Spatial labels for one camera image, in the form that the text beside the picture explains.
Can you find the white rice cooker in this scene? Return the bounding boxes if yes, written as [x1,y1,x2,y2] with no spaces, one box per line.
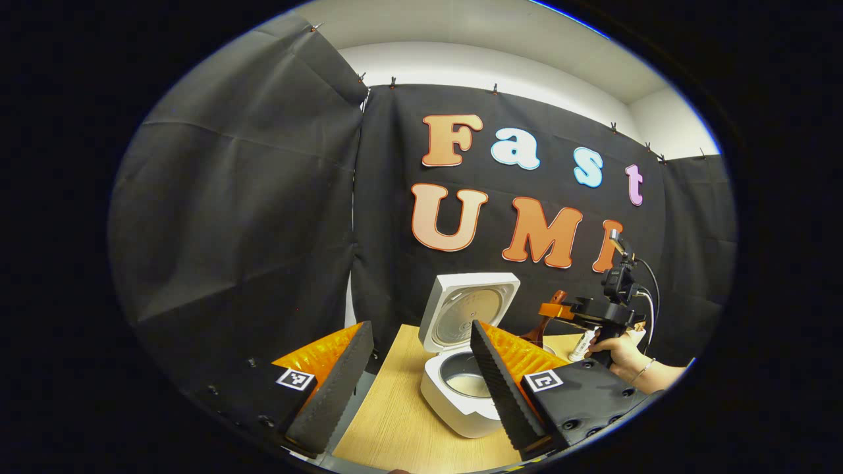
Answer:
[419,273,521,439]

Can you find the brown wooden spoon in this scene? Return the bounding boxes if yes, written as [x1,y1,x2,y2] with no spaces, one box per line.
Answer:
[520,290,567,348]

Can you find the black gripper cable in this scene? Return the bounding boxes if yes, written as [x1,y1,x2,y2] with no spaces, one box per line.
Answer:
[632,258,661,350]

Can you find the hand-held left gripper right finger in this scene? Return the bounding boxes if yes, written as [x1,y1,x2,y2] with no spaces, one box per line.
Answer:
[470,320,649,461]

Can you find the white green drink bottle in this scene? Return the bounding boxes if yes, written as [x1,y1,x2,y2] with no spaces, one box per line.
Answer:
[568,328,600,363]

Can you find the black backdrop cloth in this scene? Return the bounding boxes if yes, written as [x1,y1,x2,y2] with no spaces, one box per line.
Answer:
[107,13,737,422]

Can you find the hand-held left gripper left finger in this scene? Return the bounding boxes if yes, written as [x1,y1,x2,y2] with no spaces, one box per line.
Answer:
[191,321,375,460]

